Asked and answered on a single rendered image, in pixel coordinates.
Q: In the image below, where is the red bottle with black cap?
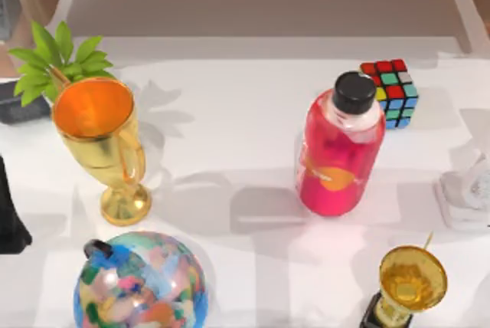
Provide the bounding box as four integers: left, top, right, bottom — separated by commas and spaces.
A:
295, 71, 387, 218

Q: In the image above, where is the tall gold trophy cup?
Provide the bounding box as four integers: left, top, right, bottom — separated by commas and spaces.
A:
51, 66, 153, 226

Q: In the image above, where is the black-framed puzzle cube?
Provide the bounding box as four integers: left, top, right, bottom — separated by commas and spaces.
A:
359, 58, 420, 130

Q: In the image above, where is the multicoloured globe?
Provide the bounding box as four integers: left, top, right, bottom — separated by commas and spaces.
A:
73, 230, 210, 328

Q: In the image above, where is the green potted plant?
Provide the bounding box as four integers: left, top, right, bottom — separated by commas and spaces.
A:
7, 20, 117, 107

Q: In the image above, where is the gold trophy on black base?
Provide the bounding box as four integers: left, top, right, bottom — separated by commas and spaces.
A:
361, 231, 449, 328

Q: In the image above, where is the dark grey flat block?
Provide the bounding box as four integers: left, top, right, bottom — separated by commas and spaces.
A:
0, 79, 53, 126

